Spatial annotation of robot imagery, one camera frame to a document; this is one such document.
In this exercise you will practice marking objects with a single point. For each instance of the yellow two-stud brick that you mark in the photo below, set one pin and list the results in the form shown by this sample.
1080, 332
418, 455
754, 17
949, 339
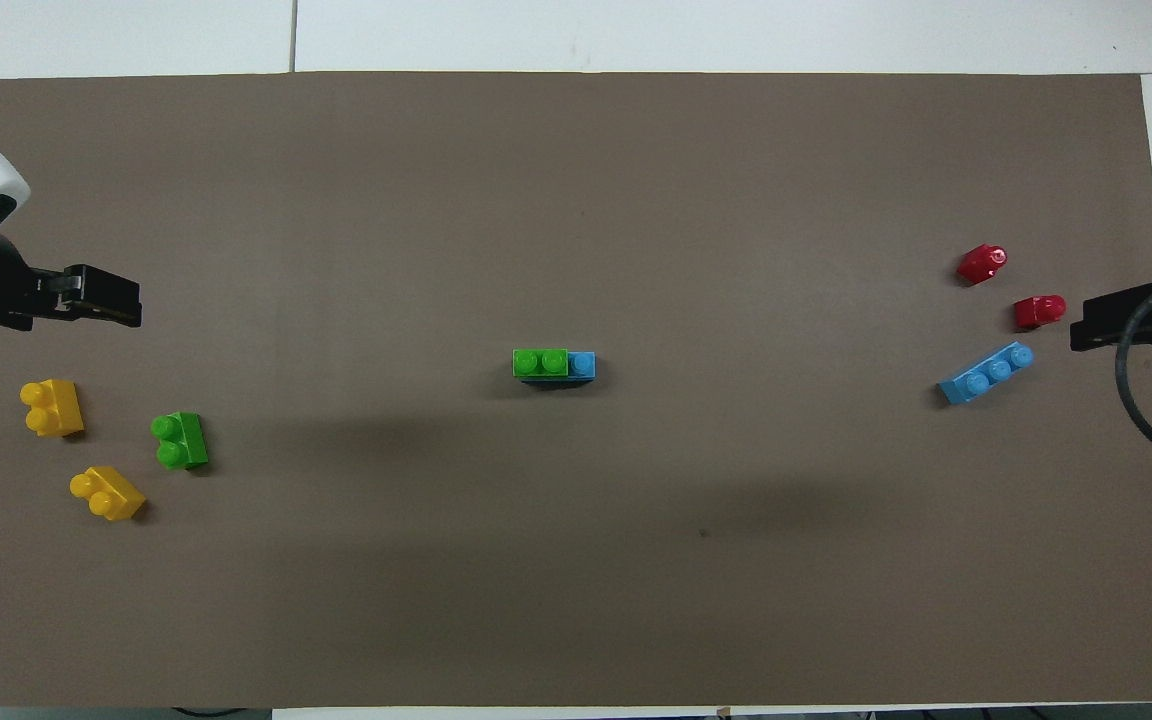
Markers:
108, 493
53, 408

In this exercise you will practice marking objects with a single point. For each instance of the blue three-stud brick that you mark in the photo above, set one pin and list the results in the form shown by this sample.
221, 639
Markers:
583, 365
986, 374

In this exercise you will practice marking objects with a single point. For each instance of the green two-stud brick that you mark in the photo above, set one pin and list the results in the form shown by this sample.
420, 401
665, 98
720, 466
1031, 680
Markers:
540, 362
181, 440

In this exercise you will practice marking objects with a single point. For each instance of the brown paper mat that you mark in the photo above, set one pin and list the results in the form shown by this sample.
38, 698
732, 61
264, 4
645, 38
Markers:
576, 550

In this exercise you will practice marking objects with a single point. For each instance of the red one-stud brick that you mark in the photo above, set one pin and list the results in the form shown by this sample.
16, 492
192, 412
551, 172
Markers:
981, 264
1039, 312

